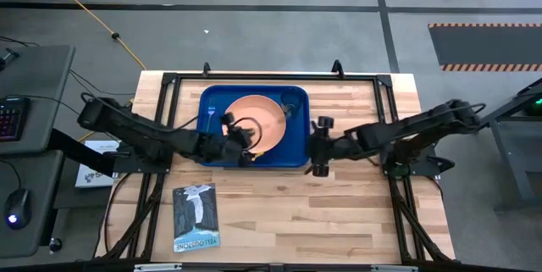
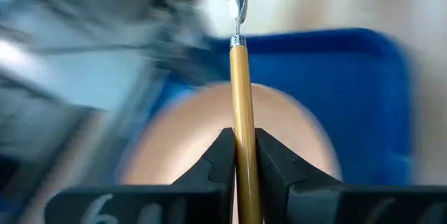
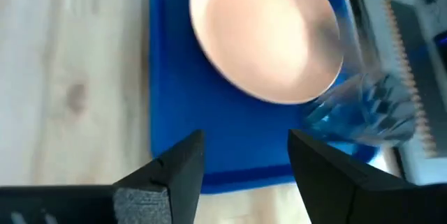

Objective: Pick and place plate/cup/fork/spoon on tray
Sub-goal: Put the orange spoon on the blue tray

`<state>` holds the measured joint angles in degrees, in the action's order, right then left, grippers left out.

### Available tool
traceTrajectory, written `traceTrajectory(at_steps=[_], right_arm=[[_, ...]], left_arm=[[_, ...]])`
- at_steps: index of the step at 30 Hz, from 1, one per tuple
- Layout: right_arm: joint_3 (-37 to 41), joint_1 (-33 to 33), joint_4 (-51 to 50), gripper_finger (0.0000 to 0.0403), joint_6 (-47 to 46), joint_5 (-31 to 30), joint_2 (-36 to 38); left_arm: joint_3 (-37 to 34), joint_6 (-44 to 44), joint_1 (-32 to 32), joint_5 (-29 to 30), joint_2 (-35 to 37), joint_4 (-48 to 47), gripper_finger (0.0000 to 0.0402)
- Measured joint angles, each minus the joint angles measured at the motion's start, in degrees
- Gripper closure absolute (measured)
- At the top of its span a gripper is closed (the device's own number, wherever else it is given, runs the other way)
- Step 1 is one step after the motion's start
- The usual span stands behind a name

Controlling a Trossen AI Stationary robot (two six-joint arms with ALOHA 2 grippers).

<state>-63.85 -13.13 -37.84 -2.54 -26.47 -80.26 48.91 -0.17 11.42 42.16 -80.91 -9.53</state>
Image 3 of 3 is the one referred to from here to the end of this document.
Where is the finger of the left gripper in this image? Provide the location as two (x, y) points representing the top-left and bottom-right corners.
(0, 129), (206, 224)

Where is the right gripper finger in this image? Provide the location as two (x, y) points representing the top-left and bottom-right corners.
(287, 128), (447, 224)

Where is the grey faceted glass cup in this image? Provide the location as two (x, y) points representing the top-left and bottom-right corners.
(302, 14), (420, 148)

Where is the tan round plate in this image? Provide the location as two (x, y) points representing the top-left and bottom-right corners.
(189, 0), (344, 105)

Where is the blue plastic tray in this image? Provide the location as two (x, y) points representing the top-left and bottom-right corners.
(149, 0), (380, 195)

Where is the black mat with orange edge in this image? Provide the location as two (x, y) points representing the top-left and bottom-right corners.
(381, 0), (447, 159)

